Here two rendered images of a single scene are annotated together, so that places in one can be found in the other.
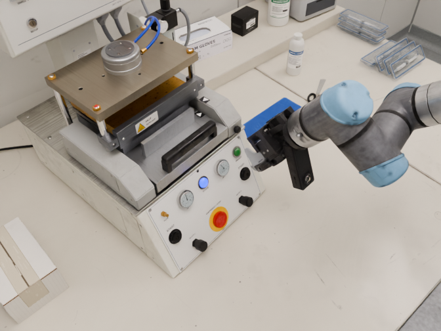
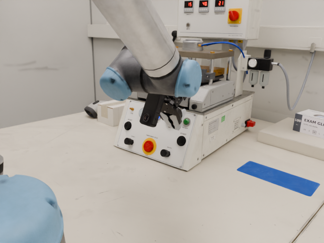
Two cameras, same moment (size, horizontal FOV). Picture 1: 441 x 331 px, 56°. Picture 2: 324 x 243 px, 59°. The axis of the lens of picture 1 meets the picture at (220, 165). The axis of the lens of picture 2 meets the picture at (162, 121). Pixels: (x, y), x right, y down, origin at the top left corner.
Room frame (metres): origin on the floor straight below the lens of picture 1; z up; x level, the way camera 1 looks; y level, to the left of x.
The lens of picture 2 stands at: (0.52, -0.93, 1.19)
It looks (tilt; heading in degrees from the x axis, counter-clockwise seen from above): 18 degrees down; 84
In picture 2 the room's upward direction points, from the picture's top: 1 degrees clockwise
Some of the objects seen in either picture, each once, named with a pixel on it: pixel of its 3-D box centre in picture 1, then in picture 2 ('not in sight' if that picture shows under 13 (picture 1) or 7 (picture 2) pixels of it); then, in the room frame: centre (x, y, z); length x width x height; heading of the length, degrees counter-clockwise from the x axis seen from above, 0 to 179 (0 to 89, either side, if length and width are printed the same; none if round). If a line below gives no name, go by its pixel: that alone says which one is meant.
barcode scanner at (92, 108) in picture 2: not in sight; (103, 107); (0.37, 0.55, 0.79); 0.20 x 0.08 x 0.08; 39
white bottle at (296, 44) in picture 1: (295, 54); not in sight; (1.22, -0.26, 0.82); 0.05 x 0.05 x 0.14
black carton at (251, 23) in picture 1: (244, 20); not in sight; (1.43, -0.10, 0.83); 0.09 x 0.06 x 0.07; 136
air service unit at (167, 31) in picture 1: (162, 29); (258, 68); (1.00, 0.14, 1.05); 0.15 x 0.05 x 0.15; 137
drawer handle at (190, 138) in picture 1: (189, 145); not in sight; (0.63, 0.06, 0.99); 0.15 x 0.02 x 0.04; 137
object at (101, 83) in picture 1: (123, 65); (200, 56); (0.79, 0.21, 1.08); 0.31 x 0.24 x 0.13; 137
